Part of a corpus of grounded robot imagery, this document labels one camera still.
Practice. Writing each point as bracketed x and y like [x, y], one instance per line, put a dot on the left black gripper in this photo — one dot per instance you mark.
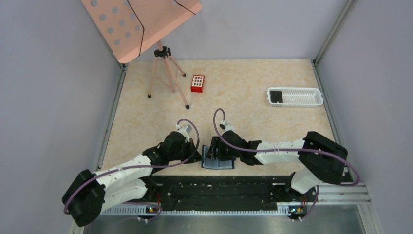
[196, 154]

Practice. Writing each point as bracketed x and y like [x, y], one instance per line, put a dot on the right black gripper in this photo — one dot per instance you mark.
[220, 150]

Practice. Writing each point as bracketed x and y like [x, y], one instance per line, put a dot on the dark blue leather card holder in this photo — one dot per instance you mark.
[210, 160]

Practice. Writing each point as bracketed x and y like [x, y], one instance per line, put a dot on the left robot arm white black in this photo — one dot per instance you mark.
[91, 193]

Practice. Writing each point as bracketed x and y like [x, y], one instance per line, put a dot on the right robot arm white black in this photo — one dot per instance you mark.
[322, 159]

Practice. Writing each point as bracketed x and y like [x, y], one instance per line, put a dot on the black card in basket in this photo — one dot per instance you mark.
[275, 97]

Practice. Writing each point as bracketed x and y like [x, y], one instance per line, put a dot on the red box with white grid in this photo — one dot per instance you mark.
[197, 84]

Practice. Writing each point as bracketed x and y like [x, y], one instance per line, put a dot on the white plastic slotted basket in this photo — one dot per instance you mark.
[298, 97]

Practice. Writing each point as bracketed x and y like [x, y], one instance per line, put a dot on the pink tripod stand legs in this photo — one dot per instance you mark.
[172, 68]

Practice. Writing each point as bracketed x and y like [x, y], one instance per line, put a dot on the pink perforated music stand desk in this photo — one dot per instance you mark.
[130, 27]

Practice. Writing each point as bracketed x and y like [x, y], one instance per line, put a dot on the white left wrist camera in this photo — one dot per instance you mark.
[184, 130]

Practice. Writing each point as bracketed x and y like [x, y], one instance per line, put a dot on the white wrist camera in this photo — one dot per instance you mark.
[184, 130]
[225, 126]

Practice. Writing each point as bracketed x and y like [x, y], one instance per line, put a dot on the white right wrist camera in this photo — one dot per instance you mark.
[225, 126]

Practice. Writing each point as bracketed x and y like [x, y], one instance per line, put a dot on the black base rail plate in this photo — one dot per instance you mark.
[222, 193]

